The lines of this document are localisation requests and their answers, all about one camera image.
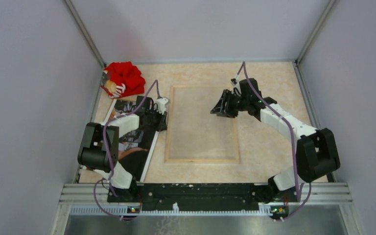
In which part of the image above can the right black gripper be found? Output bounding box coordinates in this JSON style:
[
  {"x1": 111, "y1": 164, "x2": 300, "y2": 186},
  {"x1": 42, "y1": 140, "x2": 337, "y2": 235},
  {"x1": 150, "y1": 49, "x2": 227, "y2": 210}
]
[{"x1": 211, "y1": 90, "x2": 250, "y2": 118}]

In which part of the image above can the large glossy photo print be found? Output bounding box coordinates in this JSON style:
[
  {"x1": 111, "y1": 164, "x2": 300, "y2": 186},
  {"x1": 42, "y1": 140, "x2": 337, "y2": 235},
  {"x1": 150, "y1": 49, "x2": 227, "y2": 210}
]
[{"x1": 117, "y1": 116, "x2": 159, "y2": 182}]

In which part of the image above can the wooden picture frame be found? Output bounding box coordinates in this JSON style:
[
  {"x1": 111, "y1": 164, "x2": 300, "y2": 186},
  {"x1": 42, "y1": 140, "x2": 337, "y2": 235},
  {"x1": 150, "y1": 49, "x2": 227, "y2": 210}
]
[{"x1": 164, "y1": 85, "x2": 240, "y2": 164}]

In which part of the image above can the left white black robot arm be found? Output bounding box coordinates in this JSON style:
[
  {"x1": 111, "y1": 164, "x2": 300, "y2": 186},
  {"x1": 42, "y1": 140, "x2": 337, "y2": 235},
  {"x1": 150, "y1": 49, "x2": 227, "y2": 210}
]
[{"x1": 77, "y1": 96, "x2": 170, "y2": 202}]

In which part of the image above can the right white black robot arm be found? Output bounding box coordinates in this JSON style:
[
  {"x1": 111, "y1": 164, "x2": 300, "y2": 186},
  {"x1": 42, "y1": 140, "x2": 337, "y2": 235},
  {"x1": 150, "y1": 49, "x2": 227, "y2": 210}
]
[{"x1": 210, "y1": 78, "x2": 340, "y2": 203}]

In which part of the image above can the red cloth toy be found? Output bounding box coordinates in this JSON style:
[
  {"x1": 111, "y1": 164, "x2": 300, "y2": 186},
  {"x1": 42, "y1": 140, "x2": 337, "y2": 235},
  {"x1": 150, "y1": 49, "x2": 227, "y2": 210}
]
[{"x1": 101, "y1": 62, "x2": 146, "y2": 99}]

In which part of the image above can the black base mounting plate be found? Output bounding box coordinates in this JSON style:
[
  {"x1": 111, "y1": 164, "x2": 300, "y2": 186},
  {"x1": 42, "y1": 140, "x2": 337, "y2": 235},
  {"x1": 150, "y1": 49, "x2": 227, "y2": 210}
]
[{"x1": 107, "y1": 183, "x2": 297, "y2": 212}]

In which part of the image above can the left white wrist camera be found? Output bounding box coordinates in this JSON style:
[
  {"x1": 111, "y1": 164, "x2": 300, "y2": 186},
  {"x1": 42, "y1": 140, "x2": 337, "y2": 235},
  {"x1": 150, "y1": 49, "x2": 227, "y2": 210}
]
[{"x1": 155, "y1": 97, "x2": 170, "y2": 115}]

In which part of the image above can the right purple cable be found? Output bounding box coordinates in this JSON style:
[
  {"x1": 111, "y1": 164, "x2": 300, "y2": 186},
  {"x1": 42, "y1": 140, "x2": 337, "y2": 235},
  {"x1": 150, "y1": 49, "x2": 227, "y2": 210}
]
[{"x1": 235, "y1": 61, "x2": 312, "y2": 222}]

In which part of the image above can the purple cable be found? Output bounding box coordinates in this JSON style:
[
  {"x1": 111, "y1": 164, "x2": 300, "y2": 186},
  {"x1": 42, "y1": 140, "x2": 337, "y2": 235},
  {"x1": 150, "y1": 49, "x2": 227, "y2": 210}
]
[
  {"x1": 93, "y1": 79, "x2": 161, "y2": 221},
  {"x1": 235, "y1": 61, "x2": 312, "y2": 222}
]

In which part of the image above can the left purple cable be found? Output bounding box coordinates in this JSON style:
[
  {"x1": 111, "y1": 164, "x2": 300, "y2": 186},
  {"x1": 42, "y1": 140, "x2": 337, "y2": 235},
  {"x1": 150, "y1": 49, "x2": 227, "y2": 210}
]
[{"x1": 93, "y1": 79, "x2": 161, "y2": 221}]

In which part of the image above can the aluminium front rail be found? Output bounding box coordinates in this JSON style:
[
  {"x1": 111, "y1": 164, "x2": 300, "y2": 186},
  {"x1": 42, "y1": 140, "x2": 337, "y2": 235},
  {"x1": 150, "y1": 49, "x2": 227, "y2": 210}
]
[{"x1": 51, "y1": 183, "x2": 362, "y2": 235}]

